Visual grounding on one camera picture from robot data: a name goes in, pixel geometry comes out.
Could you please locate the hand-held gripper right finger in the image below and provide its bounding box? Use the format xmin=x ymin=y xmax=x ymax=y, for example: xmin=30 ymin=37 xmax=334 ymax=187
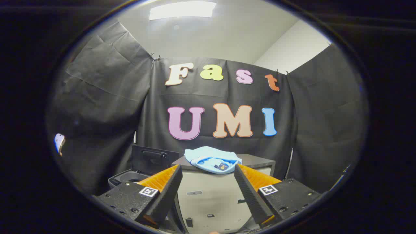
xmin=234 ymin=163 xmax=322 ymax=228

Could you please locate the black backdrop cloth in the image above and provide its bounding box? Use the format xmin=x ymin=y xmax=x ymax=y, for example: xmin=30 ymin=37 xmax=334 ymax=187
xmin=45 ymin=21 xmax=369 ymax=195

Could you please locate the white cabinet with dark top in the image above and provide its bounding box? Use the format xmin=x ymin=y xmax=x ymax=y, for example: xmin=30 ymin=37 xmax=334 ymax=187
xmin=172 ymin=153 xmax=276 ymax=233

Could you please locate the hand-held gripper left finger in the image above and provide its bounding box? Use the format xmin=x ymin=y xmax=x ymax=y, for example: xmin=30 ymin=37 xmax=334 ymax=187
xmin=97 ymin=164 xmax=184 ymax=229

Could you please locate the small white object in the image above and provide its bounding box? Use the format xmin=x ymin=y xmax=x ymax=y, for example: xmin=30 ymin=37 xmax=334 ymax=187
xmin=54 ymin=133 xmax=66 ymax=156

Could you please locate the light blue button shirt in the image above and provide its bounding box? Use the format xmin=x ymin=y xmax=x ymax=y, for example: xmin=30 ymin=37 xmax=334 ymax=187
xmin=184 ymin=146 xmax=242 ymax=175

